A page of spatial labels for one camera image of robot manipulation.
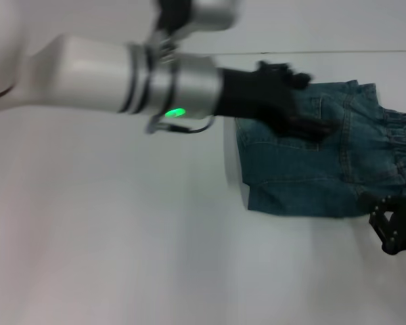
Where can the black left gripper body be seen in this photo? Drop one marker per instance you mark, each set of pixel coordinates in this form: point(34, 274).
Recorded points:
point(253, 98)

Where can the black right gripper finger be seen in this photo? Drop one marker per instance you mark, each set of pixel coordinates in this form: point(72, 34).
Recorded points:
point(380, 230)
point(375, 203)

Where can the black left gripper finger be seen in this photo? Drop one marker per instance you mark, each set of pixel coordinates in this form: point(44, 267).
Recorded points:
point(308, 128)
point(287, 74)

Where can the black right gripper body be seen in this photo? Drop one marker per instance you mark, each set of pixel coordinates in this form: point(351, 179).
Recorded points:
point(404, 227)

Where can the blue denim shorts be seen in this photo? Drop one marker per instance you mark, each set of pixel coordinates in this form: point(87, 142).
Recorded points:
point(325, 162)

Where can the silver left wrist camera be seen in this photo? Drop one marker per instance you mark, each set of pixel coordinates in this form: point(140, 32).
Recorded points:
point(199, 13)

